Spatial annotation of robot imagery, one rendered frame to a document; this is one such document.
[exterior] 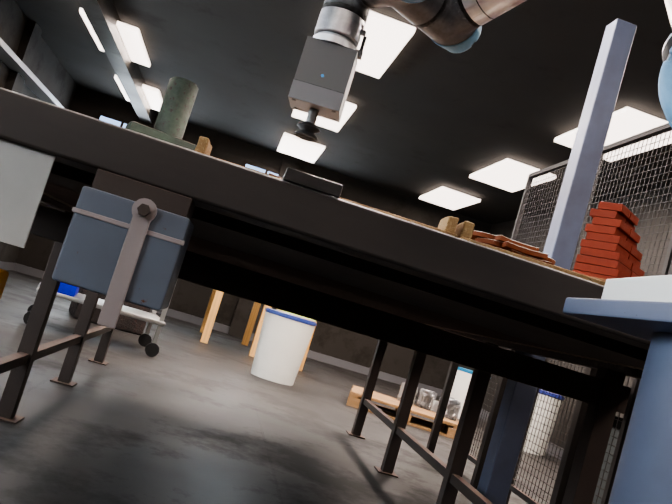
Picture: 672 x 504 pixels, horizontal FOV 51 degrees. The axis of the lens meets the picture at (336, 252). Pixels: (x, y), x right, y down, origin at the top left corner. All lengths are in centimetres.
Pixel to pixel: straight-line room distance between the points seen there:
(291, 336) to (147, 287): 589
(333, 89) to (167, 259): 41
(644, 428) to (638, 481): 5
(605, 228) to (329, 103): 114
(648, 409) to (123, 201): 63
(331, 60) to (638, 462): 72
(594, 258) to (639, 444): 131
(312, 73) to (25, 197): 47
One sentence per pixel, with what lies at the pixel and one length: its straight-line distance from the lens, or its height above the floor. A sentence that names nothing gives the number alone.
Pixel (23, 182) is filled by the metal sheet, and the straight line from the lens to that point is 95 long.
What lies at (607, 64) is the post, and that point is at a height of 218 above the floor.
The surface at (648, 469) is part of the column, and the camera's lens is 78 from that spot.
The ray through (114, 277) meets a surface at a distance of 89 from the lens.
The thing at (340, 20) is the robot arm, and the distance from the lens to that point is 116.
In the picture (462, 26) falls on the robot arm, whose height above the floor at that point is 127.
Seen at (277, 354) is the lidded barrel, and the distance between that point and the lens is 678.
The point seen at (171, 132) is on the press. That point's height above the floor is 208.
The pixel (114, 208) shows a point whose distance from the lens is 90.
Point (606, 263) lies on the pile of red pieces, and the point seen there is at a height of 112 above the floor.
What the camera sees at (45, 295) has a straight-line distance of 304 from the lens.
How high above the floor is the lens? 77
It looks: 5 degrees up
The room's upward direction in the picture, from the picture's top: 17 degrees clockwise
